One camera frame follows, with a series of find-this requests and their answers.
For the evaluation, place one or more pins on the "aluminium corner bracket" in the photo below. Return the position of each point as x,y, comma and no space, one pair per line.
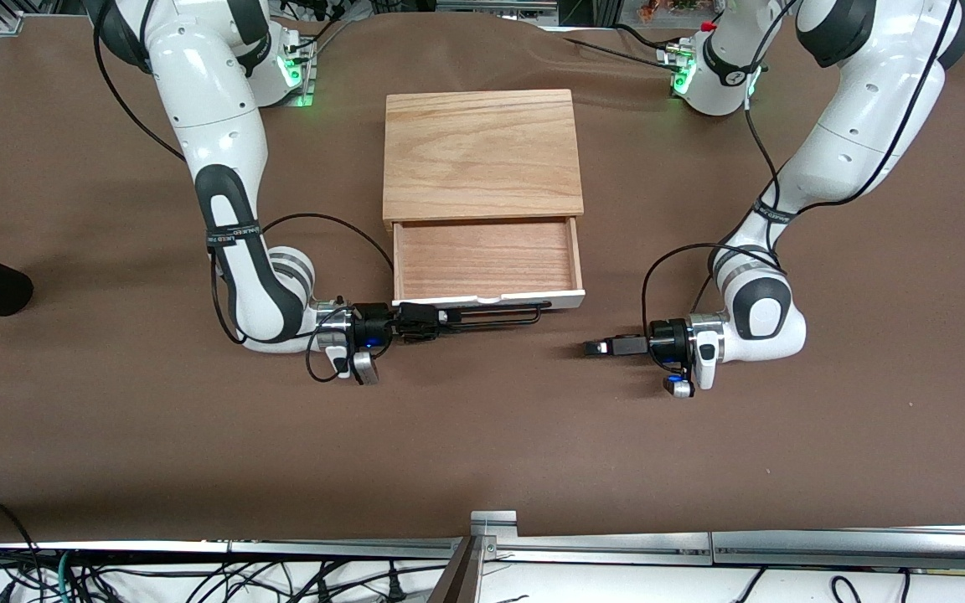
492,523

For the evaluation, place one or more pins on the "aluminium diagonal strut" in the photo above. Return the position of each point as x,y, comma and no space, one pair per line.
461,578

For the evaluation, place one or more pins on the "wooden drawer cabinet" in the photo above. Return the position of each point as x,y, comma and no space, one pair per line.
482,151

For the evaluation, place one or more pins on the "brown table mat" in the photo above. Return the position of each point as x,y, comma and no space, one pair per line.
482,435

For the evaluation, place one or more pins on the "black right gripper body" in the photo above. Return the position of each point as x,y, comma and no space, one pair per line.
374,323

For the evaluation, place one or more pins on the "aluminium frame rail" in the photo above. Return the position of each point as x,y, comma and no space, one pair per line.
323,548
868,548
600,548

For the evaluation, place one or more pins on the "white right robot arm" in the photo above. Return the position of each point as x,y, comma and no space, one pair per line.
214,84

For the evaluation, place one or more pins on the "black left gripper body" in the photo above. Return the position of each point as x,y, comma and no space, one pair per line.
665,338

